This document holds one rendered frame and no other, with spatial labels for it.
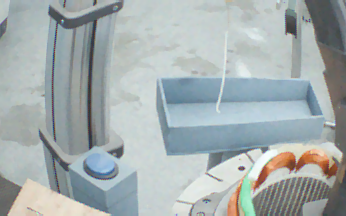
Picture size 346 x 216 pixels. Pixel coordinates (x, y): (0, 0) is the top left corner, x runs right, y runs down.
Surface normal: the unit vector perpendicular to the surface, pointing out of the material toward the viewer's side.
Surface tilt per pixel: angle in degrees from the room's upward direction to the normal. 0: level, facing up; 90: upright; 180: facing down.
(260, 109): 0
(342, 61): 107
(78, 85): 90
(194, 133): 90
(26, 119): 0
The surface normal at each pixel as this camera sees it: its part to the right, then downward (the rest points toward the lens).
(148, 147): 0.05, -0.83
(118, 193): 0.80, 0.37
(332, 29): -0.81, 0.40
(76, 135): 0.59, 0.48
